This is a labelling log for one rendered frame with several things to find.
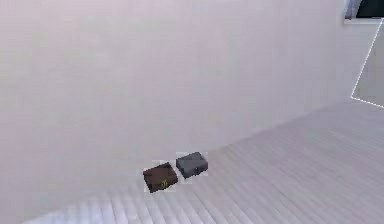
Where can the dark brown box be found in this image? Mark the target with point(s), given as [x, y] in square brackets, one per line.
[159, 176]

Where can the grey box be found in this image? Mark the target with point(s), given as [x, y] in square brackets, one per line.
[191, 164]

